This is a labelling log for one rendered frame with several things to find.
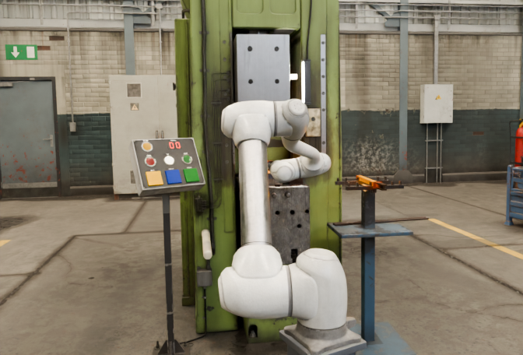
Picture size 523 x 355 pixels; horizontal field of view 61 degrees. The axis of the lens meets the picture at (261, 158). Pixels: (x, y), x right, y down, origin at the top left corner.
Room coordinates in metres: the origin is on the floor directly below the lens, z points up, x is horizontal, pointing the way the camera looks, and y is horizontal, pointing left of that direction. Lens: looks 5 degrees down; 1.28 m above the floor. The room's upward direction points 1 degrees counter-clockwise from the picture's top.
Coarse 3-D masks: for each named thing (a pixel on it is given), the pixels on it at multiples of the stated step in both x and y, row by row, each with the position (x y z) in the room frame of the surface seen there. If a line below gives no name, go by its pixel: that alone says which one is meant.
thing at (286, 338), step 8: (280, 336) 1.40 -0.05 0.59; (288, 336) 1.37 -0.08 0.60; (288, 344) 1.35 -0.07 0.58; (296, 344) 1.32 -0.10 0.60; (352, 344) 1.31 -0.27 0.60; (360, 344) 1.31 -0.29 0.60; (288, 352) 1.37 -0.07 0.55; (296, 352) 1.33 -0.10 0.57; (304, 352) 1.27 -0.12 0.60; (328, 352) 1.27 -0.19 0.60; (336, 352) 1.27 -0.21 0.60; (344, 352) 1.28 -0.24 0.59; (352, 352) 1.30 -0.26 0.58
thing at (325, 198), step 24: (312, 0) 2.73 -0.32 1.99; (336, 0) 2.76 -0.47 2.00; (312, 24) 2.73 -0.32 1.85; (336, 24) 2.76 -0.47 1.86; (312, 48) 2.73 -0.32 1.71; (336, 48) 2.76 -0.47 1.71; (312, 72) 2.73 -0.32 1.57; (336, 72) 2.76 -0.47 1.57; (312, 96) 2.73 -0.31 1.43; (336, 96) 2.76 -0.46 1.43; (336, 120) 2.76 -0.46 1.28; (312, 144) 2.73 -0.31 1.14; (336, 144) 2.76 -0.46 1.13; (336, 168) 2.76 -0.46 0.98; (312, 192) 2.72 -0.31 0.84; (336, 192) 2.76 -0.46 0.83; (312, 216) 2.72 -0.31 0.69; (336, 216) 2.75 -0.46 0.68; (312, 240) 2.72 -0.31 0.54; (336, 240) 2.76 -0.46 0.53
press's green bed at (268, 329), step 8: (288, 264) 2.50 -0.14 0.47; (248, 320) 2.48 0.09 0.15; (256, 320) 2.48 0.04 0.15; (264, 320) 2.49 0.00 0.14; (272, 320) 2.49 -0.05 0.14; (280, 320) 2.50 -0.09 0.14; (288, 320) 2.51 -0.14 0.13; (296, 320) 2.51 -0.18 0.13; (248, 328) 2.53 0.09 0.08; (256, 328) 2.53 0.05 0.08; (264, 328) 2.49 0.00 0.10; (272, 328) 2.49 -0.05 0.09; (280, 328) 2.50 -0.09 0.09; (248, 336) 2.49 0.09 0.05; (256, 336) 2.49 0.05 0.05; (264, 336) 2.48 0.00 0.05; (272, 336) 2.49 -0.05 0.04; (248, 344) 2.47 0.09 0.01
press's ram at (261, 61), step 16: (240, 48) 2.52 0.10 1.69; (256, 48) 2.54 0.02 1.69; (272, 48) 2.55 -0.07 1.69; (288, 48) 2.56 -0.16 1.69; (240, 64) 2.52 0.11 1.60; (256, 64) 2.54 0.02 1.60; (272, 64) 2.55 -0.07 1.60; (288, 64) 2.56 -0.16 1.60; (240, 80) 2.52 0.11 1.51; (256, 80) 2.54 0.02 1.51; (272, 80) 2.55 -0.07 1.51; (288, 80) 2.56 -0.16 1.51; (240, 96) 2.52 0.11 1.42; (256, 96) 2.54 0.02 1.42; (272, 96) 2.55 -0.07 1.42; (288, 96) 2.56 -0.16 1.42
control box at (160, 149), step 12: (132, 144) 2.26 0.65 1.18; (156, 144) 2.33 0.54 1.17; (168, 144) 2.36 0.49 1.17; (180, 144) 2.39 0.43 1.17; (192, 144) 2.43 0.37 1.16; (132, 156) 2.27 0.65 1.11; (144, 156) 2.25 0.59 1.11; (156, 156) 2.29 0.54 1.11; (180, 156) 2.35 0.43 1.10; (192, 156) 2.39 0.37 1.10; (144, 168) 2.22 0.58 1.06; (156, 168) 2.25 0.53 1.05; (168, 168) 2.28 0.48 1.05; (180, 168) 2.32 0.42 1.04; (144, 180) 2.19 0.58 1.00; (204, 180) 2.35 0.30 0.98; (144, 192) 2.19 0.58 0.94; (156, 192) 2.24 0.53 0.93; (168, 192) 2.29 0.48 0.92
